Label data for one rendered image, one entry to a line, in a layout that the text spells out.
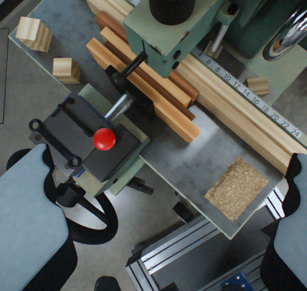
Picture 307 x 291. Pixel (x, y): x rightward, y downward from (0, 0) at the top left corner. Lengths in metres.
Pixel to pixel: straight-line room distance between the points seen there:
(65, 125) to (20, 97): 1.33
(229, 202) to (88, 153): 0.25
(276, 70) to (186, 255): 0.93
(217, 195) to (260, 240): 0.87
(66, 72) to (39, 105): 1.15
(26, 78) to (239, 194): 1.51
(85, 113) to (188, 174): 0.21
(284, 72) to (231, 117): 0.26
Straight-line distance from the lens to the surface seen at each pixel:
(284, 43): 0.33
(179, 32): 0.27
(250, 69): 0.58
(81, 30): 0.50
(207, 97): 0.38
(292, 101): 1.57
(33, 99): 1.59
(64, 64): 0.43
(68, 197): 0.51
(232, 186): 0.40
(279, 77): 0.60
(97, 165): 0.30
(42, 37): 0.49
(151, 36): 0.26
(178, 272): 1.23
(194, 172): 0.40
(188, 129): 0.33
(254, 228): 1.23
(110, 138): 0.28
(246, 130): 0.38
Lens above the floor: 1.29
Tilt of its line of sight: 84 degrees down
